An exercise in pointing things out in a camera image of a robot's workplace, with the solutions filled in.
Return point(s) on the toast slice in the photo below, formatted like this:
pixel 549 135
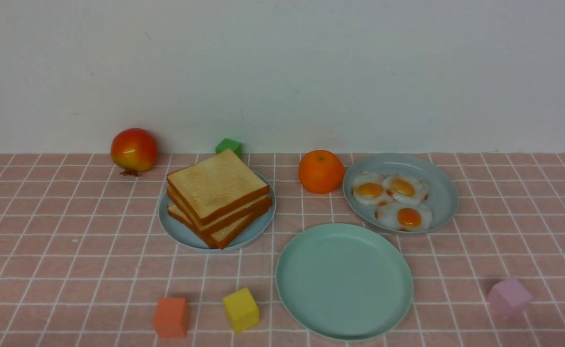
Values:
pixel 220 239
pixel 220 222
pixel 217 186

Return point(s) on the fried egg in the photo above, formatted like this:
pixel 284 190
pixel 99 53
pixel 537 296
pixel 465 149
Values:
pixel 367 189
pixel 404 217
pixel 407 189

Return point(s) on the orange fruit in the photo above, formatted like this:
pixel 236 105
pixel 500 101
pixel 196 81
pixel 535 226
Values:
pixel 321 172

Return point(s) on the green foam cube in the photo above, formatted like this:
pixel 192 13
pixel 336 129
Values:
pixel 232 145

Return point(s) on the blue bread plate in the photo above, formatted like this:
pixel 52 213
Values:
pixel 187 239

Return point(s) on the green empty plate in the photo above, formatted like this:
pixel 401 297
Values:
pixel 344 282

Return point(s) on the yellow foam cube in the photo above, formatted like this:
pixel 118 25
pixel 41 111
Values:
pixel 242 310

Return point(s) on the red yellow pomegranate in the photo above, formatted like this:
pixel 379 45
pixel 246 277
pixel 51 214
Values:
pixel 134 150

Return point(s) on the blue egg plate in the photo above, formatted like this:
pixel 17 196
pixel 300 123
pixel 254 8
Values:
pixel 442 199

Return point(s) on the orange foam cube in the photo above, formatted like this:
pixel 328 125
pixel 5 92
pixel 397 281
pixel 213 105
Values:
pixel 170 320

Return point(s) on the pink checkered tablecloth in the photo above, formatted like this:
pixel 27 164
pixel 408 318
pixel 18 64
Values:
pixel 84 259

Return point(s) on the pink foam cube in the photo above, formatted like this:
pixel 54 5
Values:
pixel 509 297

